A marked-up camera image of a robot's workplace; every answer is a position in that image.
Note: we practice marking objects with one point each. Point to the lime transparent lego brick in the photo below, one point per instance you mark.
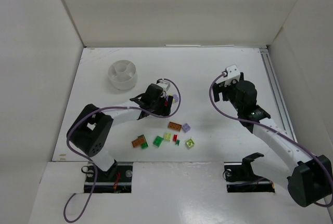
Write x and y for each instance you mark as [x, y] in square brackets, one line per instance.
[189, 143]

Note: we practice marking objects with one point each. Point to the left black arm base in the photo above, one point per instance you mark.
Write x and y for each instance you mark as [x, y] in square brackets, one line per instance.
[120, 181]

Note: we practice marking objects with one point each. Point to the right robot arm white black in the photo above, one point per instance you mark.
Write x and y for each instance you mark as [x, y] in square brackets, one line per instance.
[309, 177]

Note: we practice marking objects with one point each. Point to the light purple lego brick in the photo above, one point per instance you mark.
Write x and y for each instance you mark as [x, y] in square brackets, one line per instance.
[186, 127]

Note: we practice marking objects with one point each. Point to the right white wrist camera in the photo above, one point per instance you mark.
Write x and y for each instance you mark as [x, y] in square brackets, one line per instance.
[232, 75]

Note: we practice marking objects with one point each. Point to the green lego brick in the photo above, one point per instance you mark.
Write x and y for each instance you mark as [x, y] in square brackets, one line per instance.
[158, 141]

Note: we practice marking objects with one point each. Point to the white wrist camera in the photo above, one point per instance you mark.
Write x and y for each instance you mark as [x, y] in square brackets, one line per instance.
[232, 75]
[164, 84]

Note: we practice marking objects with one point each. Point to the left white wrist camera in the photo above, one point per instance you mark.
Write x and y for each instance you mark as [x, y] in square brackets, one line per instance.
[164, 84]

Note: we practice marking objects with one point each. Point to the white round divided container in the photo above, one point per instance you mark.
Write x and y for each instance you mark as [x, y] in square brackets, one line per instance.
[123, 75]

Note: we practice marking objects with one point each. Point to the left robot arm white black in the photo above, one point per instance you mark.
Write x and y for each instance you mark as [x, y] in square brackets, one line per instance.
[91, 128]

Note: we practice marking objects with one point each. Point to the orange lego brick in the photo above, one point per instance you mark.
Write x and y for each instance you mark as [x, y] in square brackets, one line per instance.
[138, 142]
[174, 126]

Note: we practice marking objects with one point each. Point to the orange lego brick left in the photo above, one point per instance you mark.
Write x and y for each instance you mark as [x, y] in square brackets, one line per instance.
[138, 142]

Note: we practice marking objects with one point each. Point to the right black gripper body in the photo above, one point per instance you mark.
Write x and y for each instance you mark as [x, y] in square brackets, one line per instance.
[225, 89]

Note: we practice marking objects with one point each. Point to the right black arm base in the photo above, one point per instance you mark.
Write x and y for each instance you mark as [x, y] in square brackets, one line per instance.
[240, 177]

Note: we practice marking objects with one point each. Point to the pale yellow lego brick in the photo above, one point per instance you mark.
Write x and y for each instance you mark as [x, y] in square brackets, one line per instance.
[167, 137]

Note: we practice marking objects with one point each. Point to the purple and yellow lego stack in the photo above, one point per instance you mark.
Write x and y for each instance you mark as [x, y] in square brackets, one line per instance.
[175, 98]

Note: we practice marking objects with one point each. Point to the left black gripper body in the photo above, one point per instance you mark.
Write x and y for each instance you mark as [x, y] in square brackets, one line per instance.
[168, 105]

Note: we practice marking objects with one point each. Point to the aluminium rail right edge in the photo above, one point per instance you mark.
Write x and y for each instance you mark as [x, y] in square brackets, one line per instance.
[277, 94]

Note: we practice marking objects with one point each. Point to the orange lego brick right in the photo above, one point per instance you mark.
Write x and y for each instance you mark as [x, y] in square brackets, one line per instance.
[174, 126]

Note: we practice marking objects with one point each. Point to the green lego under orange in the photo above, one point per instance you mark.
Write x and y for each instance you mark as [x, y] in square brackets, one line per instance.
[144, 145]

